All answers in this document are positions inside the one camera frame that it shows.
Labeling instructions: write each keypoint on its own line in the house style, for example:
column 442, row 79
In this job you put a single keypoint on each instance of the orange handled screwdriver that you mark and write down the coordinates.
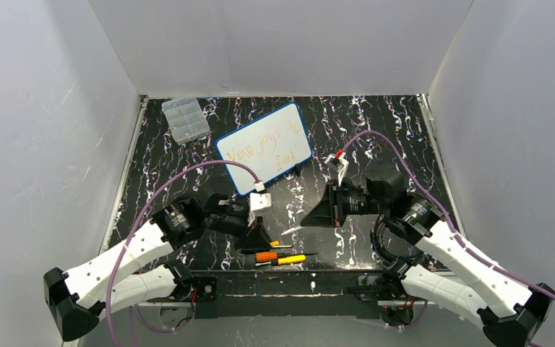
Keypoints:
column 268, row 256

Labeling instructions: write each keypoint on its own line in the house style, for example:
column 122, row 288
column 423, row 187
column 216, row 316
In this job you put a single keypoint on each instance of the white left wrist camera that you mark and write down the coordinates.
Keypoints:
column 260, row 203

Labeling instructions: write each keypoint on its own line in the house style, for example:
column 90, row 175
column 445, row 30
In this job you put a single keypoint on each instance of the yellow handled screwdriver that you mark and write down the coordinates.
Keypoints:
column 295, row 259

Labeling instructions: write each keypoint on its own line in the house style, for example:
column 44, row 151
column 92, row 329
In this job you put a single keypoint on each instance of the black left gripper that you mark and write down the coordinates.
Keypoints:
column 254, row 228

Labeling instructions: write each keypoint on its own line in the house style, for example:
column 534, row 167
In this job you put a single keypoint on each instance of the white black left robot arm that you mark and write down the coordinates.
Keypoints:
column 176, row 224

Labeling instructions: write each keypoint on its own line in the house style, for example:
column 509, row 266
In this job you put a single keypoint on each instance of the clear plastic compartment box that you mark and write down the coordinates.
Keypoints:
column 186, row 119

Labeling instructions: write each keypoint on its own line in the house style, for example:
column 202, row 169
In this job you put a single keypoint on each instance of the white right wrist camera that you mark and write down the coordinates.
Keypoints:
column 338, row 163

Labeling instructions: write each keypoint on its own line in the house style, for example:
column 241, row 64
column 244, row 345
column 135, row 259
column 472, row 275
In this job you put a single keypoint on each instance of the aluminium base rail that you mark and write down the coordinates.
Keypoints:
column 287, row 289

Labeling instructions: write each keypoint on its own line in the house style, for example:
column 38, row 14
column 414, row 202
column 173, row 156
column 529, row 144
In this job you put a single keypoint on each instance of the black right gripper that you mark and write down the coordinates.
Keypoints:
column 332, row 204

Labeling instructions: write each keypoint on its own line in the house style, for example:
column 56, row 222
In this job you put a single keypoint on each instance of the blue framed whiteboard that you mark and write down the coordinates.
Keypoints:
column 271, row 145

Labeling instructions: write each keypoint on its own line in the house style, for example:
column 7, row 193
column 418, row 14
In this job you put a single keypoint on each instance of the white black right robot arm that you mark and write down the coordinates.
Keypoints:
column 509, row 313

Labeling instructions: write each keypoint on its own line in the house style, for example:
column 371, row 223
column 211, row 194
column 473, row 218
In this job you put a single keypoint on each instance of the green handled screwdriver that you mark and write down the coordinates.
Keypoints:
column 282, row 247

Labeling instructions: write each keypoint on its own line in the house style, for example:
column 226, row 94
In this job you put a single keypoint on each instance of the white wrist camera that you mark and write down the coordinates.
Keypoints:
column 260, row 203
column 338, row 163

